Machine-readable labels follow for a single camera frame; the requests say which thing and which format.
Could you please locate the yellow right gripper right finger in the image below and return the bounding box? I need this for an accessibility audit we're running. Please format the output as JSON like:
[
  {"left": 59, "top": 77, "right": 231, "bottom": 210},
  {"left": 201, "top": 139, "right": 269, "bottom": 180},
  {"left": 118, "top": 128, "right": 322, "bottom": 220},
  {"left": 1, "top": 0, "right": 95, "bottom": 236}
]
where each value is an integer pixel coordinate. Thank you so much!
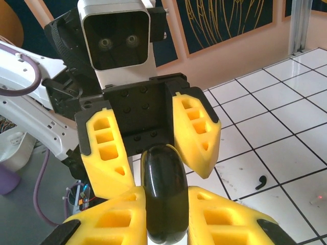
[{"left": 188, "top": 185, "right": 298, "bottom": 245}]

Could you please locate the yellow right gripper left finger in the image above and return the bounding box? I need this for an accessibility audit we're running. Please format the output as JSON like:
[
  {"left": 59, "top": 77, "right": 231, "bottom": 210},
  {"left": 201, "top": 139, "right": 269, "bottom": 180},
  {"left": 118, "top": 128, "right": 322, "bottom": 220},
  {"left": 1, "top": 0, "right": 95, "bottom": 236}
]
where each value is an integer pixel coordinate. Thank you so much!
[{"left": 40, "top": 185, "right": 148, "bottom": 245}]

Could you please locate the black wireless earbud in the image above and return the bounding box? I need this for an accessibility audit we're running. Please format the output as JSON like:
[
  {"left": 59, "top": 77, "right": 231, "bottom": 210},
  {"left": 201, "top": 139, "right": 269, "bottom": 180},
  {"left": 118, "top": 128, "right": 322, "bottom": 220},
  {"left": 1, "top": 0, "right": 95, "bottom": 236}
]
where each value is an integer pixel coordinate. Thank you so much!
[{"left": 255, "top": 175, "right": 268, "bottom": 191}]

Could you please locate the black earbud charging case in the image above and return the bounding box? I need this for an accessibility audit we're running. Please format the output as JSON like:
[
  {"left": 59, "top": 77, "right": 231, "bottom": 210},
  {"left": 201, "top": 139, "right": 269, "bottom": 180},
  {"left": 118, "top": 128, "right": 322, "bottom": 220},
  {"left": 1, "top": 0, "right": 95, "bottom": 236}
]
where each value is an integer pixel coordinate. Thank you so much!
[{"left": 141, "top": 144, "right": 190, "bottom": 245}]

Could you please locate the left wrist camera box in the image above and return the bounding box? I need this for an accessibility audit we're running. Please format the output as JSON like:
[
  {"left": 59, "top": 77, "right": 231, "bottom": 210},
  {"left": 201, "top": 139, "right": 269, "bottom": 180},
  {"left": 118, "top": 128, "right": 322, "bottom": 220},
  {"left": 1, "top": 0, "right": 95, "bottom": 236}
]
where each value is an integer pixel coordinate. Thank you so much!
[{"left": 77, "top": 0, "right": 167, "bottom": 89}]

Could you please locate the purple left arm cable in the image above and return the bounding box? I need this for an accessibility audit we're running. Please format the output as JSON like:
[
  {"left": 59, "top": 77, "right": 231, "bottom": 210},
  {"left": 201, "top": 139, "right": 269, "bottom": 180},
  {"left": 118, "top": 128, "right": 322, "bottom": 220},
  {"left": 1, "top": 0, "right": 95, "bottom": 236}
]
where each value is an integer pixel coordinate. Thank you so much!
[{"left": 0, "top": 42, "right": 85, "bottom": 228}]

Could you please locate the aluminium corner post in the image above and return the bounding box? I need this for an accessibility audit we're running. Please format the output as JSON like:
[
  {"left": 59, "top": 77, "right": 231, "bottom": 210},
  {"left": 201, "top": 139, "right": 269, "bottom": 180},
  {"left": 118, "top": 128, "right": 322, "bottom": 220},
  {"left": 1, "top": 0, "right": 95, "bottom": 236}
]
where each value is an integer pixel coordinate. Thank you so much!
[{"left": 288, "top": 0, "right": 314, "bottom": 56}]

